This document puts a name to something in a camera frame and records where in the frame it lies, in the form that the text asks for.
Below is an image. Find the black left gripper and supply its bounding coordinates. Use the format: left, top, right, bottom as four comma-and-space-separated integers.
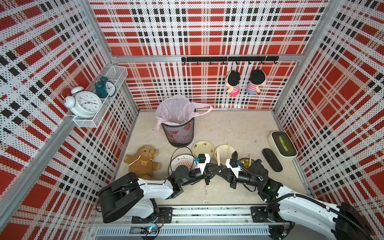
180, 163, 223, 187

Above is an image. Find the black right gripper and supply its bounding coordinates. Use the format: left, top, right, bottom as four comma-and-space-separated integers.
217, 167, 262, 190

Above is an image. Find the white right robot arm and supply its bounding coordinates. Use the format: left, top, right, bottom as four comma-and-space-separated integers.
218, 160, 372, 240

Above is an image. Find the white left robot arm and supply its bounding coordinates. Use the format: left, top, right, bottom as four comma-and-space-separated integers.
98, 163, 224, 224

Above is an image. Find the yellow dark patterned plate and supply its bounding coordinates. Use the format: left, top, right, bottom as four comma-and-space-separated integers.
239, 158, 255, 169

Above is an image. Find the white orange patterned plate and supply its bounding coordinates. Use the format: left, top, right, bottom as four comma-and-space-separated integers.
168, 154, 197, 175

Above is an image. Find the cream plate with flowers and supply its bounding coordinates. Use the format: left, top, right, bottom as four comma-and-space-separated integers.
192, 140, 215, 158

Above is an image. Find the cream plate with black pattern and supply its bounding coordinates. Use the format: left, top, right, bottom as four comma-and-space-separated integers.
214, 145, 236, 165

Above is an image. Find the black remote control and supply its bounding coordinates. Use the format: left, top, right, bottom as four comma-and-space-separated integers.
262, 148, 283, 172

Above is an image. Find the black mesh trash bin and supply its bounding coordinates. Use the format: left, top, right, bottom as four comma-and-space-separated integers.
162, 118, 195, 148

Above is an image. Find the white box with green display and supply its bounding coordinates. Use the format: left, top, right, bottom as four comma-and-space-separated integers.
268, 131, 298, 163

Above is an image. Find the brown teddy bear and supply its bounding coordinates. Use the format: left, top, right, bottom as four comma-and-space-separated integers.
124, 145, 162, 180

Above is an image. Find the pink plastic bin liner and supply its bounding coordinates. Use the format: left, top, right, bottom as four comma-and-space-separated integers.
154, 95, 213, 132

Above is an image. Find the green circuit board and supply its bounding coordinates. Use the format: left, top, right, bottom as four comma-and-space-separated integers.
140, 226, 159, 236

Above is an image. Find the doll with pink dress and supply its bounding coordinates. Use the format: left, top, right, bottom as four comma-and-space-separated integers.
225, 70, 240, 97

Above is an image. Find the doll with striped shirt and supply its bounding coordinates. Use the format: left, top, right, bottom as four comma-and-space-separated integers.
246, 70, 266, 95

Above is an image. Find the teal alarm clock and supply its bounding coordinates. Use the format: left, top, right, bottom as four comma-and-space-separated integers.
95, 77, 117, 99

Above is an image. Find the white alarm clock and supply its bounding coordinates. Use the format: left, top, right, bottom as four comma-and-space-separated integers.
64, 86, 102, 119

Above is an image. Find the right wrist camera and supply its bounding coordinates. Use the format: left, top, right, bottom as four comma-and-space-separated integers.
226, 159, 243, 178

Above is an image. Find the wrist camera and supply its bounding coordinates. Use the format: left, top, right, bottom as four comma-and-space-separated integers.
226, 159, 243, 178
195, 154, 211, 174

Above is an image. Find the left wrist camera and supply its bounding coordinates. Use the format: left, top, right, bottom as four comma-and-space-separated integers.
195, 154, 211, 174

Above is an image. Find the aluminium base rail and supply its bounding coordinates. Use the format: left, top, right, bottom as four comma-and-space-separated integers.
86, 203, 331, 238

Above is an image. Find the black hook rail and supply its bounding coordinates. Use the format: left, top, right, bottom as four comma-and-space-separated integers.
181, 56, 280, 63

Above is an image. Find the white wire wall shelf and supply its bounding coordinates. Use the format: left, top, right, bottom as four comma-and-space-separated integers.
65, 66, 128, 128

